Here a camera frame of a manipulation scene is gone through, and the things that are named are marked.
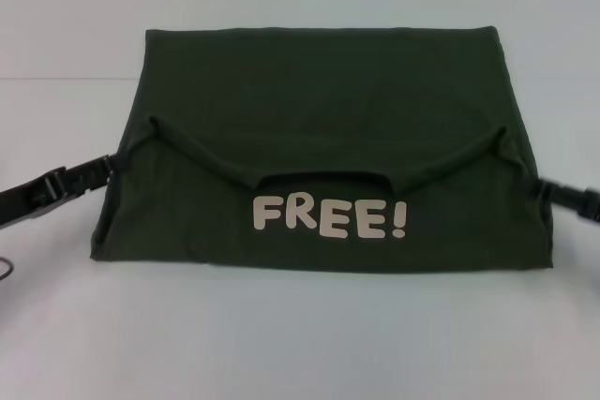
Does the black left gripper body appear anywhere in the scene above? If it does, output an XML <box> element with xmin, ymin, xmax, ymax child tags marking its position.
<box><xmin>0</xmin><ymin>164</ymin><xmax>68</xmax><ymax>233</ymax></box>

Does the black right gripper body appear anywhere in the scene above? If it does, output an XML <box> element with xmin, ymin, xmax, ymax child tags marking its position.
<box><xmin>582</xmin><ymin>184</ymin><xmax>600</xmax><ymax>226</ymax></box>

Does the dark green t-shirt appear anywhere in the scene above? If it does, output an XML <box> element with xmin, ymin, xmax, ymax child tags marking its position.
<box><xmin>91</xmin><ymin>24</ymin><xmax>559</xmax><ymax>274</ymax></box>

